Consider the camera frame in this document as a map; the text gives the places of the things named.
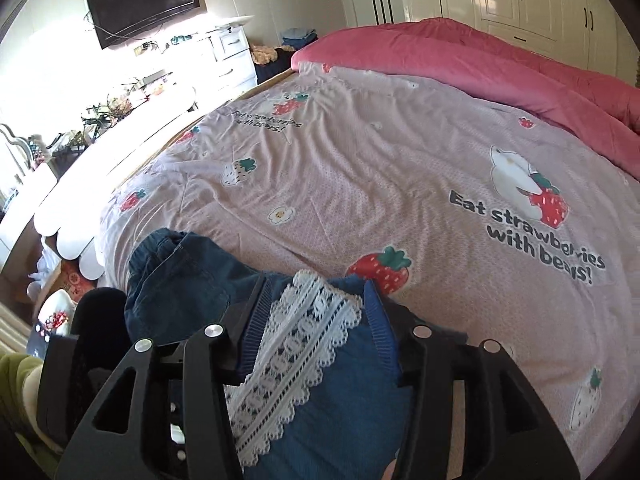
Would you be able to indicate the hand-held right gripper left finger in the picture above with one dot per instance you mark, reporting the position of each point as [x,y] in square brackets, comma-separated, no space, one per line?
[252,325]

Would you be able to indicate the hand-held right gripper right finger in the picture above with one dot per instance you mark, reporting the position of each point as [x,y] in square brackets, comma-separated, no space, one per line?
[375,310]

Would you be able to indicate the blue denim pants lace trim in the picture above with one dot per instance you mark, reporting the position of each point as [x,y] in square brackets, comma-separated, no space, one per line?
[325,410]

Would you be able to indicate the green sleeved left forearm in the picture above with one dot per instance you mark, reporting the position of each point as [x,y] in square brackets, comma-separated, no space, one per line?
[17,385]

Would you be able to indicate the orange printed box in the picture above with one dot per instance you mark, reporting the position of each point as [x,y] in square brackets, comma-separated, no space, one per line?
[75,277]

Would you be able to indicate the pink strawberry printed bed sheet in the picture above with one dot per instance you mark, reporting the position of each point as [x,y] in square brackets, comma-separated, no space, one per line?
[400,160]

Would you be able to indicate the white dresser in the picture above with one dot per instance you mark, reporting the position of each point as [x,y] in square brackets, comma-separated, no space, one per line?
[235,60]

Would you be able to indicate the pink comforter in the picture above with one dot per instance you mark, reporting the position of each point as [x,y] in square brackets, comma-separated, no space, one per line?
[450,55]

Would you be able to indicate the yellow floral cloth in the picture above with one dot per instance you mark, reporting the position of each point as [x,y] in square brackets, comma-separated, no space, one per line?
[264,54]

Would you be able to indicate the folded blue clothes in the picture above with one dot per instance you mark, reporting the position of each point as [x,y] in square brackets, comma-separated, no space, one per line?
[299,36]

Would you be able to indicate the white wardrobe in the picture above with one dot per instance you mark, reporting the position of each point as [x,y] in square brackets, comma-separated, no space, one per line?
[525,0]

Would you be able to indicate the black wall television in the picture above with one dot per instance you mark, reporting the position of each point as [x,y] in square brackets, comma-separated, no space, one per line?
[145,0]

